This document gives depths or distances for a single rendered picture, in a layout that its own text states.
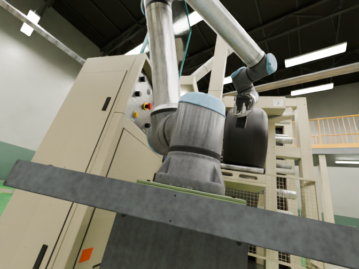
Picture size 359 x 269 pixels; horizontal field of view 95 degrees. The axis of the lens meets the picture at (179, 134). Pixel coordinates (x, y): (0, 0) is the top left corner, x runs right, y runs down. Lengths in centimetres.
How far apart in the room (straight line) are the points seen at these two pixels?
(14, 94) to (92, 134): 919
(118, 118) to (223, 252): 62
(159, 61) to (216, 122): 36
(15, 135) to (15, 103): 138
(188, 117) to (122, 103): 44
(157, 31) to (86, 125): 51
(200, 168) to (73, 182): 25
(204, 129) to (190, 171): 11
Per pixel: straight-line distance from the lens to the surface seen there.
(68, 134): 91
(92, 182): 26
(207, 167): 40
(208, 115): 44
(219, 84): 176
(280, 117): 206
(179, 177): 38
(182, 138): 42
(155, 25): 79
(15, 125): 972
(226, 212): 22
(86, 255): 80
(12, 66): 1029
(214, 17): 83
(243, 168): 129
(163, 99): 63
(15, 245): 92
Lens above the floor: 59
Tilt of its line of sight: 22 degrees up
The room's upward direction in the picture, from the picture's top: 12 degrees clockwise
